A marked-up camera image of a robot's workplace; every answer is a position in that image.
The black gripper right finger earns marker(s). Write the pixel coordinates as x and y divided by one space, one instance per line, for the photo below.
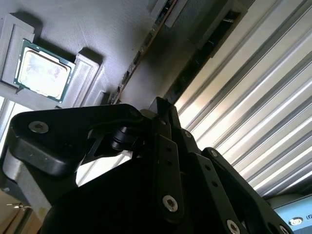
219 182

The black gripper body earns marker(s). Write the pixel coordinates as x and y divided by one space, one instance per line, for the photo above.
109 207

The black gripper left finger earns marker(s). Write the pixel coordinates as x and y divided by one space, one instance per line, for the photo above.
61 131

